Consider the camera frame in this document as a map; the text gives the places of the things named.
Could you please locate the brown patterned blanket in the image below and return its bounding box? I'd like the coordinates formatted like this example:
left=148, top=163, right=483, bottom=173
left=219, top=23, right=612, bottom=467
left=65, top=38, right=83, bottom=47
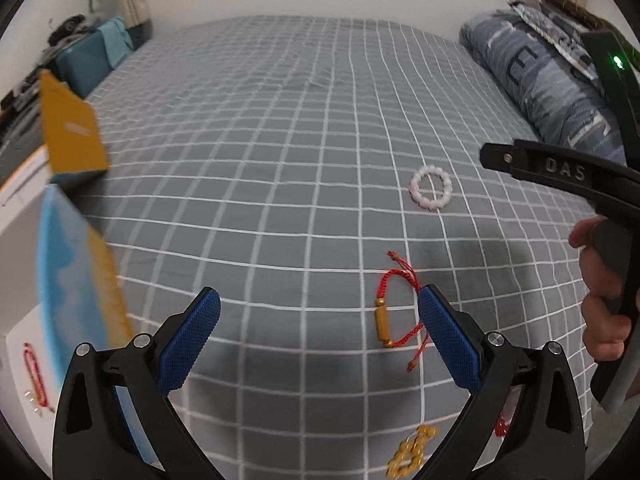
left=542, top=0, right=621, bottom=36

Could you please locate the red cord bracelet gold tube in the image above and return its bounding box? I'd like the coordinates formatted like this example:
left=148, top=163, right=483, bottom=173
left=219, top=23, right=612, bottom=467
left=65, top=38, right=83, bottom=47
left=375, top=251, right=433, bottom=372

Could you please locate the grey patterned pillow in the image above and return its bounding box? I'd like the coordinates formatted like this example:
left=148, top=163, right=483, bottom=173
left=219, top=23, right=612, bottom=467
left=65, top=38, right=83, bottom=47
left=537, top=0, right=608, bottom=83

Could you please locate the white bead bracelet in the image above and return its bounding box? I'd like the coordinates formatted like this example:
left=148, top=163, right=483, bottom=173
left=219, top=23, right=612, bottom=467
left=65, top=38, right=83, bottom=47
left=408, top=165, right=453, bottom=211

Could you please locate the teal suitcase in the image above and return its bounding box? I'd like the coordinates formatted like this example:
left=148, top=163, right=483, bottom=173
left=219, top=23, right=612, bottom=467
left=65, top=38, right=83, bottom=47
left=54, top=17, right=135, bottom=97

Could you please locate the blue yellow cardboard box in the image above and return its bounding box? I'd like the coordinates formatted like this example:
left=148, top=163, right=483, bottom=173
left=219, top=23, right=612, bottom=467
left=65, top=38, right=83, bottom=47
left=0, top=70, right=151, bottom=467

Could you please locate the grey suitcase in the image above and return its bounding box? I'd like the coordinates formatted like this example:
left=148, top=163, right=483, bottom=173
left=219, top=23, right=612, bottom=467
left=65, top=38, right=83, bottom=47
left=0, top=87, right=48, bottom=168

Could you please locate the yellow bead bracelet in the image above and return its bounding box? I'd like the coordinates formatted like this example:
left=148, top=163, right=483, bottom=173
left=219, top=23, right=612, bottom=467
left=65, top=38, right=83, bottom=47
left=386, top=424, right=440, bottom=479

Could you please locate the pile of dark small items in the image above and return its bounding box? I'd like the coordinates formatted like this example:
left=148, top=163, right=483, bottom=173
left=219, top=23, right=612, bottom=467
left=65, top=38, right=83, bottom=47
left=0, top=67, right=48, bottom=111

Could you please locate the blue-grey pillow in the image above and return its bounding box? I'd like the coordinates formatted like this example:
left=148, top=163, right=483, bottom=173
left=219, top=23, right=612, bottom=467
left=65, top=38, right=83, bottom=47
left=459, top=10, right=628, bottom=167

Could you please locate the beige curtain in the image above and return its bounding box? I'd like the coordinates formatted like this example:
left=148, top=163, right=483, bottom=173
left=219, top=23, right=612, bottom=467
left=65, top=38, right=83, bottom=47
left=116, top=0, right=152, bottom=28

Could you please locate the red bead bracelet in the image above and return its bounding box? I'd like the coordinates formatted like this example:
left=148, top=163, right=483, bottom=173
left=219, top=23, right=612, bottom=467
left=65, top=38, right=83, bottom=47
left=494, top=394, right=512, bottom=437

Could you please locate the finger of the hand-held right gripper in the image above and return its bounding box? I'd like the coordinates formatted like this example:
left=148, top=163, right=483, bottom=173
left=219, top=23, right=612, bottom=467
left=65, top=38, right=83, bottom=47
left=480, top=138, right=632, bottom=217

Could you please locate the grey checked bed sheet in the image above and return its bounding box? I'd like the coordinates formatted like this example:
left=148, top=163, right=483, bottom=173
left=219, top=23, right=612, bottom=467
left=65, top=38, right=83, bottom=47
left=50, top=14, right=603, bottom=480

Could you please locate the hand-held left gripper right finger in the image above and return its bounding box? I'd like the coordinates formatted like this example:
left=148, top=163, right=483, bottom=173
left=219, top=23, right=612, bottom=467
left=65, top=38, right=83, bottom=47
left=418, top=284, right=590, bottom=480

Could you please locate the small red cord bracelet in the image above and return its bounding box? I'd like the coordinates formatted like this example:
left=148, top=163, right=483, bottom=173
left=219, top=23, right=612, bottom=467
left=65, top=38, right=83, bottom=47
left=22, top=342, right=55, bottom=413

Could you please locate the person's right hand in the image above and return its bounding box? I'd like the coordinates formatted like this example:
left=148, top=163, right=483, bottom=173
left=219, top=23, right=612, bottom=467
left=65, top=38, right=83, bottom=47
left=569, top=216, right=633, bottom=362

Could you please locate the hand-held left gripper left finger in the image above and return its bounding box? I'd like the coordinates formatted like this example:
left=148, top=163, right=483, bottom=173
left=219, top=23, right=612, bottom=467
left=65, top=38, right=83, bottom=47
left=51, top=286, right=222, bottom=480

